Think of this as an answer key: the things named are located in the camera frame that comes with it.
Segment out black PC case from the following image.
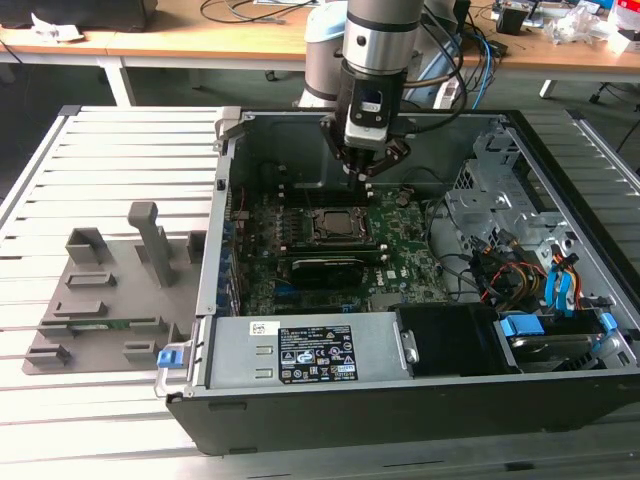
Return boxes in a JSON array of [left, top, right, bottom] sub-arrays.
[[154, 107, 640, 456]]

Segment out silver CPU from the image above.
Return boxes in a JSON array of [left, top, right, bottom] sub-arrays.
[[322, 212, 359, 236]]

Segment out grey parts rack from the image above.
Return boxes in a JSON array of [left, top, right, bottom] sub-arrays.
[[22, 201, 209, 375]]

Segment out grey power supply unit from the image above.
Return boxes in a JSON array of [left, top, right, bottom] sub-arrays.
[[204, 312, 416, 391]]

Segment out white and red box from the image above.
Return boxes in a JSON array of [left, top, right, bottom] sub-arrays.
[[607, 0, 640, 55]]

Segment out crumpled white paper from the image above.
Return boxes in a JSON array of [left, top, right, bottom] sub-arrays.
[[30, 12, 85, 42]]

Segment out black rating label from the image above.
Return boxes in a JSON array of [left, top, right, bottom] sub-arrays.
[[277, 325, 352, 385]]

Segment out black graphics card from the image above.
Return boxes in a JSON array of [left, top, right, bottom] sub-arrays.
[[290, 256, 365, 289]]

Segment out green motherboard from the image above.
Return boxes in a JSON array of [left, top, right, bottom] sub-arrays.
[[232, 187, 451, 317]]

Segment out black RAM slot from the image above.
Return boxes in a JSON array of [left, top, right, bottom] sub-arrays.
[[282, 182, 374, 192], [287, 245, 380, 256], [282, 189, 374, 199], [285, 238, 377, 248]]

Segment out metal socket cover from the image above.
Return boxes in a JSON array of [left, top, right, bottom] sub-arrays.
[[310, 207, 370, 240]]

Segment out CPU socket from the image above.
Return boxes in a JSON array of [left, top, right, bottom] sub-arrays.
[[307, 206, 372, 242]]

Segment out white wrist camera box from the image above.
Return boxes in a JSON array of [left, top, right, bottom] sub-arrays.
[[343, 119, 392, 150]]

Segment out red yellow wire bundle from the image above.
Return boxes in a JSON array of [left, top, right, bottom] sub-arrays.
[[472, 249, 549, 304]]

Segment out long wooden desk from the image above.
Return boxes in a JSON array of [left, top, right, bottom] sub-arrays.
[[0, 0, 640, 84]]

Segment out metal drive cage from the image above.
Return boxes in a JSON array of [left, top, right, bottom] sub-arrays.
[[444, 127, 576, 266]]

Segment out silver chipset heatsink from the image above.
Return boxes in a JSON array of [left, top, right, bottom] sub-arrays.
[[368, 293, 404, 311]]

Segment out hard disk in blue carrier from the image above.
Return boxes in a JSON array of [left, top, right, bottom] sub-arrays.
[[497, 312, 619, 374]]

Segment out black camera bracket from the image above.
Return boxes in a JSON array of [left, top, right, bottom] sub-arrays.
[[348, 74, 390, 125]]

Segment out small black box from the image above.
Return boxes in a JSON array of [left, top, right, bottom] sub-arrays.
[[497, 7, 526, 36]]

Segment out blue cable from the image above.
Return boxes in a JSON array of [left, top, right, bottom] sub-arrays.
[[467, 29, 499, 110]]

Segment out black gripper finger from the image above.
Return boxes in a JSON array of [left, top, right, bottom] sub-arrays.
[[318, 114, 360, 191], [359, 138, 412, 191]]

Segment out clear plastic bags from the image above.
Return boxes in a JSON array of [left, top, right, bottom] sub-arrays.
[[544, 3, 612, 47]]

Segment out white power strip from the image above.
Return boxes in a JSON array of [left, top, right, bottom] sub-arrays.
[[439, 82, 461, 110]]

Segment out black fan shroud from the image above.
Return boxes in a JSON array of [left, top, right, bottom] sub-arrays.
[[394, 303, 521, 379]]

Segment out blue flat wire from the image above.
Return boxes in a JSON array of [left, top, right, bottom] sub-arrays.
[[544, 269, 564, 314], [557, 272, 576, 317]]

